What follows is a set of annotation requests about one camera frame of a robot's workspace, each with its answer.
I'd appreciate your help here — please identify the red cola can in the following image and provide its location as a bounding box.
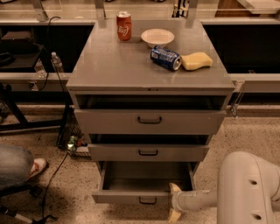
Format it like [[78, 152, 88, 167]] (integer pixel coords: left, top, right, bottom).
[[116, 11, 132, 41]]

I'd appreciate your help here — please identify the green bottle on floor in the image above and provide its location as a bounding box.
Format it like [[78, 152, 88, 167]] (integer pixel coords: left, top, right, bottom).
[[67, 136, 78, 152]]

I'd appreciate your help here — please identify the white bowl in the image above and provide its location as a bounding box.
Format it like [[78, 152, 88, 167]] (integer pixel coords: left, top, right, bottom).
[[141, 29, 175, 48]]

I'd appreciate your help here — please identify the black office chair base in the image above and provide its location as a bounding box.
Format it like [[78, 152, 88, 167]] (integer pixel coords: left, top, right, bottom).
[[0, 185, 58, 224]]

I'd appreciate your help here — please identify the blue soda can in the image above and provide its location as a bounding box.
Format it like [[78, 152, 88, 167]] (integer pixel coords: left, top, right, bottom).
[[150, 45, 182, 71]]

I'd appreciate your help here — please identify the clear plastic water bottle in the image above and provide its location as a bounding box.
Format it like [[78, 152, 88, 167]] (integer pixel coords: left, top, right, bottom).
[[51, 52, 64, 74]]

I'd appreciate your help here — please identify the black floor cable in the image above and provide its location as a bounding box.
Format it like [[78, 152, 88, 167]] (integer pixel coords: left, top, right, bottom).
[[40, 151, 70, 218]]

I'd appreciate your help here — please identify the blue jeans leg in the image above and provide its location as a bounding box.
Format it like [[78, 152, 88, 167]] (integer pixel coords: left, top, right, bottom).
[[0, 144, 34, 190]]

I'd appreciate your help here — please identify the grey bottom drawer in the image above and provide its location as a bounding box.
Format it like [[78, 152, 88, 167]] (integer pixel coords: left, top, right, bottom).
[[93, 161, 195, 205]]

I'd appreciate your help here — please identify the grey drawer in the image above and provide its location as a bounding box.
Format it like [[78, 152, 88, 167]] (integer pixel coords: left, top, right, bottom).
[[88, 143, 209, 162], [93, 161, 195, 205], [74, 109, 226, 135]]

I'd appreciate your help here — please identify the grey top drawer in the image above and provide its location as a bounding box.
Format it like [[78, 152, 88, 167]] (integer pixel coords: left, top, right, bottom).
[[74, 109, 226, 135]]

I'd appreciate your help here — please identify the grey middle drawer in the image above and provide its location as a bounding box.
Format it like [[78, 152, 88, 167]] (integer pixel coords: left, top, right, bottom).
[[88, 143, 209, 162]]

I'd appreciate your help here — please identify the white orange sneaker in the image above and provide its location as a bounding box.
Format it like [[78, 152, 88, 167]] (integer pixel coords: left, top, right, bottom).
[[28, 158, 47, 179]]

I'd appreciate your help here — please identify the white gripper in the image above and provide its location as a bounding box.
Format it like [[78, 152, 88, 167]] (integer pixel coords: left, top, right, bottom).
[[168, 183, 186, 223]]

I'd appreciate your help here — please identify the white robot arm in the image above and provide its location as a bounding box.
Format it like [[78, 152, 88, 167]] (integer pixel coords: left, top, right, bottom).
[[168, 151, 280, 224]]

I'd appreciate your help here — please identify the yellow sponge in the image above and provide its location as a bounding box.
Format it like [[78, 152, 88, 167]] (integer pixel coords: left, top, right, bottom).
[[181, 52, 213, 71]]

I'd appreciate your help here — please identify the grey metal drawer cabinet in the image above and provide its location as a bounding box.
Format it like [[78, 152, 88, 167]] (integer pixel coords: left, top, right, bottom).
[[66, 18, 236, 206]]

